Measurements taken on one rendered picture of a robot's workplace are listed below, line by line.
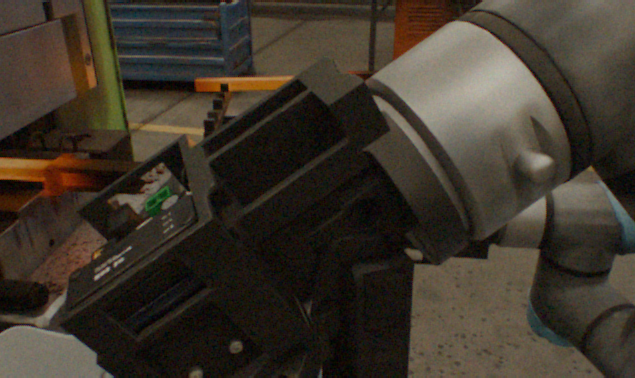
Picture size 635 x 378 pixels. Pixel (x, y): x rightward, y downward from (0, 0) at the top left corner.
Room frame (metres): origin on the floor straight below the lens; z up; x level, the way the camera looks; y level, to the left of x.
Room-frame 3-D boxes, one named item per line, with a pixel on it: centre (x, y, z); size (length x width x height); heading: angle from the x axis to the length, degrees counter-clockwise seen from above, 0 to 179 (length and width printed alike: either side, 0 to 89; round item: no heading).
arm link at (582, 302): (0.47, -0.29, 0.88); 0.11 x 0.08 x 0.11; 15
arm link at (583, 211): (0.49, -0.29, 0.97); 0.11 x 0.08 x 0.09; 84
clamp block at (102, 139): (0.72, 0.35, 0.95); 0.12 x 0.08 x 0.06; 83
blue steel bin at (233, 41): (4.61, 1.23, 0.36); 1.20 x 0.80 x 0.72; 82
